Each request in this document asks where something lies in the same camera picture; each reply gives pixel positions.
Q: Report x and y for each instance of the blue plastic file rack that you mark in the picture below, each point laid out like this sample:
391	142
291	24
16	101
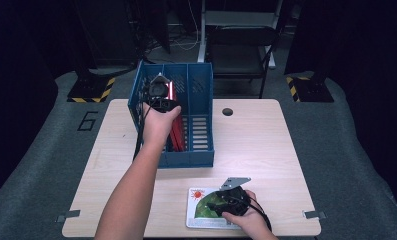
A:
199	100

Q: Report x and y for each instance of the black yellow-striped stand base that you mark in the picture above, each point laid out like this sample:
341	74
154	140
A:
314	91
89	90

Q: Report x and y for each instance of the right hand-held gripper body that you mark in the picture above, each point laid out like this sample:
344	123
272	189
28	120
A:
234	201

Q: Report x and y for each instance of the person's right hand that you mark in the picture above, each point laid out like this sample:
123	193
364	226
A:
252	221

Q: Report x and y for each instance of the dark curtain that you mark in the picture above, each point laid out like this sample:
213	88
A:
379	83
12	83

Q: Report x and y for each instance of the grey tape piece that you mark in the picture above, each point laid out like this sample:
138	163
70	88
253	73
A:
67	215
314	215

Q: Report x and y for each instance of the blue cartoon picture book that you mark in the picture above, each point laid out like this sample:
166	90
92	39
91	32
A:
136	96

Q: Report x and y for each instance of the black folding chair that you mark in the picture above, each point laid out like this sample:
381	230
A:
239	36

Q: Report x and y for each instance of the person's left hand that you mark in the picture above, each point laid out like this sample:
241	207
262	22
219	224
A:
157	128

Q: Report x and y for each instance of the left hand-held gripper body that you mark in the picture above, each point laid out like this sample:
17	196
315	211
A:
157	93

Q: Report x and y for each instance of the white and green picture book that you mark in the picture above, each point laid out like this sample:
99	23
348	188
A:
199	216

